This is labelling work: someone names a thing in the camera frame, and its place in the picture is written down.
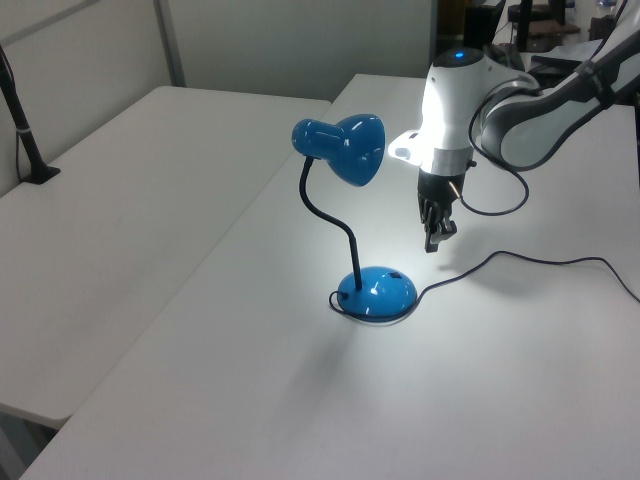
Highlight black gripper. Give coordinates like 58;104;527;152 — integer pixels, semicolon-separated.
416;169;466;254

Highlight blue gooseneck desk lamp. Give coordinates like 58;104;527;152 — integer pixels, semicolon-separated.
290;113;417;317

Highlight black monitor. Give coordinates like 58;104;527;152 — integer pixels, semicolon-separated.
463;0;507;51

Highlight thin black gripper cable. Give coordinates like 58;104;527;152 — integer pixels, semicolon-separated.
452;84;544;217

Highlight black lamp power cable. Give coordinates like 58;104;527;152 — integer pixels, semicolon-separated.
327;250;640;324

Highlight black camera pole with clamp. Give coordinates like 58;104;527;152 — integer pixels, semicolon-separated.
0;44;62;186

